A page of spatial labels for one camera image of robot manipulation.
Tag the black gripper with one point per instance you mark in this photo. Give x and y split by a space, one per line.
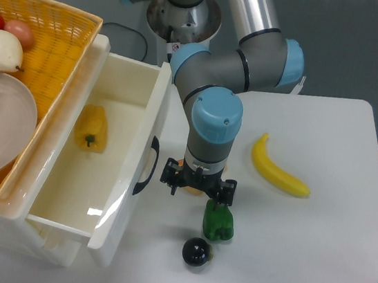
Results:
222 193

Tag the white top drawer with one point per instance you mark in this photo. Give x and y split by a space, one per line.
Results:
89 197

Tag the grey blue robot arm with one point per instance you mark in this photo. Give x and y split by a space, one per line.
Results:
209 85

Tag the white drawer cabinet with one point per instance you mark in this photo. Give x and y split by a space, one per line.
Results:
16 203

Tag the toy bread pastry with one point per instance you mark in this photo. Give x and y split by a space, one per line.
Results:
192 190

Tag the green bell pepper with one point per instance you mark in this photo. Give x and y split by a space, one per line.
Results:
218 222

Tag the dark purple mangosteen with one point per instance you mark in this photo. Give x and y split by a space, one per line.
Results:
197 252

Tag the yellow banana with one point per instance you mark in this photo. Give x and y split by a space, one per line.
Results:
275 174

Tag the yellow bell pepper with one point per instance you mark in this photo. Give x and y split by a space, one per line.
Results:
91 129

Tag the yellow wicker basket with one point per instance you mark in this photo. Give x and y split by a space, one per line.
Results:
63 35

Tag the pink peach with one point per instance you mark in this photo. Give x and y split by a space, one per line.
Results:
22 32

